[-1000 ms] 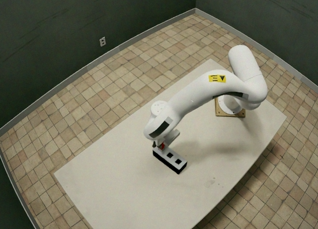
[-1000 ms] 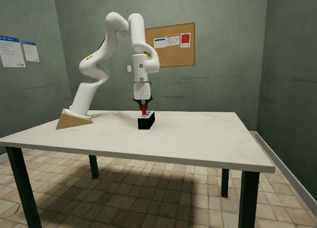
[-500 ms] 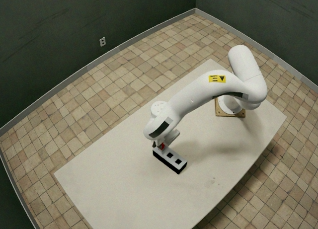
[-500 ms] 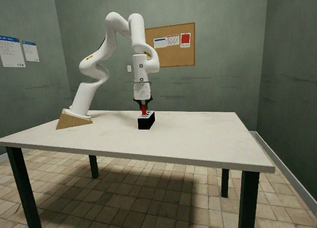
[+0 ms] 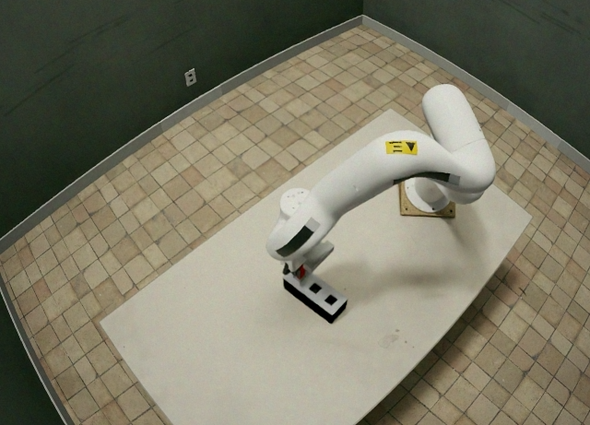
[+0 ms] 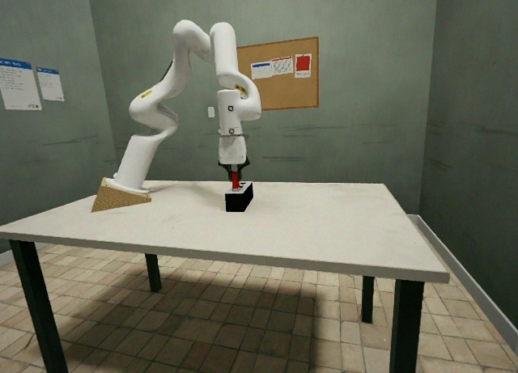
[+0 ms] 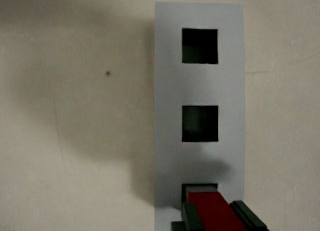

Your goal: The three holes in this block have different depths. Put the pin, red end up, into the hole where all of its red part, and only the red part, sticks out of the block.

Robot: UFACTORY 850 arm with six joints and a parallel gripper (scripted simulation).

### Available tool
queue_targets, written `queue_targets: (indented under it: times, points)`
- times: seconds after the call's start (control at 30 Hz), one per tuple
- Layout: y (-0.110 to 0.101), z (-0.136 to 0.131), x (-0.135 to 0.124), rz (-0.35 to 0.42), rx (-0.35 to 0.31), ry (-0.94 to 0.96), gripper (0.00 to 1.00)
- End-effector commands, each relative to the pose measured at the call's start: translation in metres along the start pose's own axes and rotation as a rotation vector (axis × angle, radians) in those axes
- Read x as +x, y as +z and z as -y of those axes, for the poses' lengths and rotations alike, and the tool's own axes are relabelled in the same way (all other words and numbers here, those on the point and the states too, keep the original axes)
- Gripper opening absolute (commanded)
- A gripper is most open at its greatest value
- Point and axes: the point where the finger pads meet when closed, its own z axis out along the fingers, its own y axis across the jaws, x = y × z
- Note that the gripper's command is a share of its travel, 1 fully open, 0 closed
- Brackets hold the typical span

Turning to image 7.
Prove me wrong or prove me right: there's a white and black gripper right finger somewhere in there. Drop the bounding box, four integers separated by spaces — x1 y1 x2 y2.
230 200 270 231

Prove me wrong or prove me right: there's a grey block with square holes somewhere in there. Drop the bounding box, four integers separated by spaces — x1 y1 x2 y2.
154 2 245 231

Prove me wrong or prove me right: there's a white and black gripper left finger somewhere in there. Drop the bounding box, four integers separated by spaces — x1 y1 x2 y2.
171 201 205 231

